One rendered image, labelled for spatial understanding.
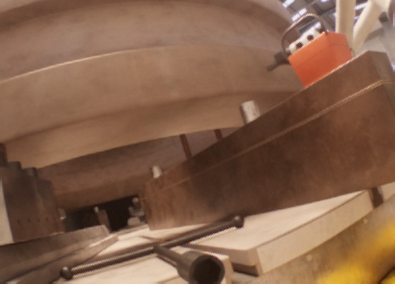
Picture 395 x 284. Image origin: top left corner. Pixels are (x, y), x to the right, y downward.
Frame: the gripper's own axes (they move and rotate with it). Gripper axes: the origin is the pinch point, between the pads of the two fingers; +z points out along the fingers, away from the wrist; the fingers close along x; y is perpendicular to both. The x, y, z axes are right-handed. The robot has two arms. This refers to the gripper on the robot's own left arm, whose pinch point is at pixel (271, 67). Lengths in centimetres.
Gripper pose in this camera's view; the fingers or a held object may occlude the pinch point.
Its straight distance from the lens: 172.8
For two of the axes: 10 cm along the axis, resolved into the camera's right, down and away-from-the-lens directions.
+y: -2.9, -9.4, 1.9
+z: -5.7, 3.3, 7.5
